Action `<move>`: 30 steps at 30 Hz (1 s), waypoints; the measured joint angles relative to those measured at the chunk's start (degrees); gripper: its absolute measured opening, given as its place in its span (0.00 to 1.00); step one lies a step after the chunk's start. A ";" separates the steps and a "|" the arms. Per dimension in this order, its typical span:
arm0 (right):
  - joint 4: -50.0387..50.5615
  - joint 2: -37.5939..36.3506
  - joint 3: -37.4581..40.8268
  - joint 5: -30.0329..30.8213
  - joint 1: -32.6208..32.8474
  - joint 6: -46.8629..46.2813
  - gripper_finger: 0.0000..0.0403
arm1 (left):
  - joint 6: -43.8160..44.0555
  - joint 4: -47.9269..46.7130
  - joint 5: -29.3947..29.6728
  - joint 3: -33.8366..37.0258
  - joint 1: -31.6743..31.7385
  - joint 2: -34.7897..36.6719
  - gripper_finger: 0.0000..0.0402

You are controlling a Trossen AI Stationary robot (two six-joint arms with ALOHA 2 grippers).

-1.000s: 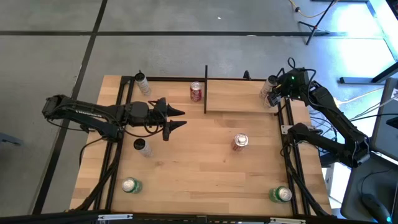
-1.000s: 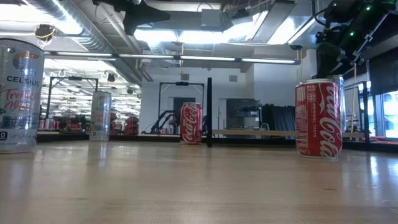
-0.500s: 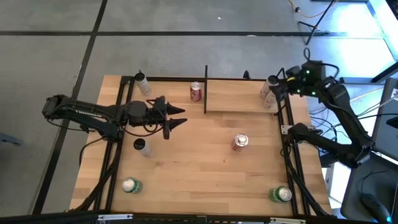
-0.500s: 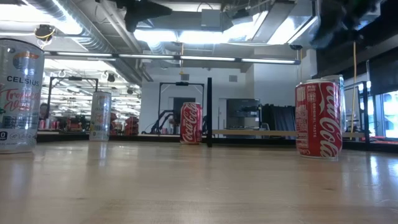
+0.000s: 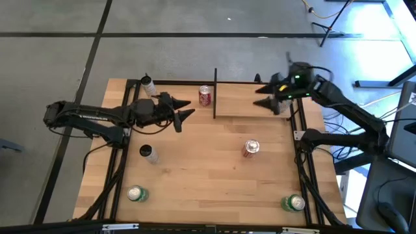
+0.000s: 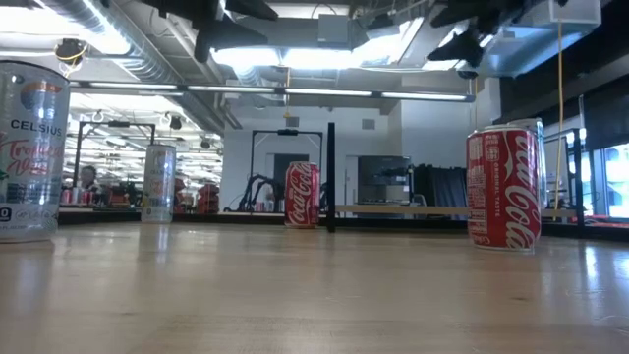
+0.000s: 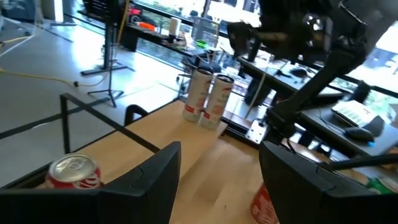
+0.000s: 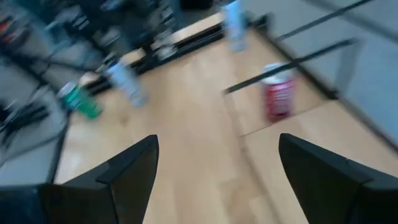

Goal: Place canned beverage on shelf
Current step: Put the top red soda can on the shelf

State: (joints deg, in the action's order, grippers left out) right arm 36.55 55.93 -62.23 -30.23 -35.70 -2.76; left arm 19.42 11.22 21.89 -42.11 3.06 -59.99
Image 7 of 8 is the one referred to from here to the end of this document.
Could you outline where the black metal shelf frame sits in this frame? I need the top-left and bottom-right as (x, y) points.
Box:
(60, 92), (162, 155)

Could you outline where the black computer mouse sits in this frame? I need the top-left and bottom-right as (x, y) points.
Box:
(287, 67), (308, 78)
(343, 126), (376, 147)

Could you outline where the yellow extension cable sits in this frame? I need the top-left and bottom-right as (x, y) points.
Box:
(115, 0), (131, 46)
(0, 67), (109, 88)

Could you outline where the white paper roll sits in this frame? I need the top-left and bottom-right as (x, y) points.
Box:
(169, 17), (183, 37)

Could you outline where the black cylindrical speaker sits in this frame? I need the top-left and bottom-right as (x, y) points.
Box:
(353, 80), (371, 103)

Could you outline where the red Coca-Cola can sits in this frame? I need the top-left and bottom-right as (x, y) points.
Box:
(250, 182), (280, 224)
(45, 152), (104, 190)

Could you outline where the thin black tripod stand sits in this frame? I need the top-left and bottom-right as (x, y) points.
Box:
(88, 58), (125, 108)

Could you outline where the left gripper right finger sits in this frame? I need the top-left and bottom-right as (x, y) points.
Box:
(259, 141), (398, 224)

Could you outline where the dark grey office desk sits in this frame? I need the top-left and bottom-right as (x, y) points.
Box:
(298, 83), (398, 159)
(238, 57), (346, 105)

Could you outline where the orange box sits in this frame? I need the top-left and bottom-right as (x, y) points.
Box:
(135, 21), (156, 32)

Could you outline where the black bag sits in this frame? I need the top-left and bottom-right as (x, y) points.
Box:
(244, 76), (271, 106)

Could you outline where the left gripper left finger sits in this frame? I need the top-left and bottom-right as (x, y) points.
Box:
(0, 141), (182, 224)

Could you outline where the white computer keyboard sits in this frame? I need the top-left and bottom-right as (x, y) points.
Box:
(331, 100), (379, 128)

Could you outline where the green beverage can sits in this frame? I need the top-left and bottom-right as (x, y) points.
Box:
(366, 177), (398, 195)

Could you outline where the Celsius Peach Vibe can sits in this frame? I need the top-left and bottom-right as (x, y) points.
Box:
(200, 73), (235, 130)
(182, 67), (215, 123)

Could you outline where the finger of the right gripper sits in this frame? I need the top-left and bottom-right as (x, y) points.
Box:
(231, 43), (243, 59)
(248, 39), (261, 62)

